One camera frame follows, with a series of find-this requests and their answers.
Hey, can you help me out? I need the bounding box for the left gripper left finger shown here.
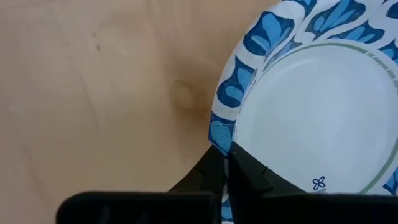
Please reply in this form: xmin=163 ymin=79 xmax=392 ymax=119
xmin=167 ymin=144 xmax=230 ymax=194

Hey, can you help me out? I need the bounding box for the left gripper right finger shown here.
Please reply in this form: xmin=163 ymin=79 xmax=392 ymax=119
xmin=226 ymin=141 xmax=308 ymax=196

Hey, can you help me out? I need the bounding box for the blue patterned paper bowl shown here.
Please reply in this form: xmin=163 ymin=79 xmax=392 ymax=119
xmin=207 ymin=0 xmax=398 ymax=224

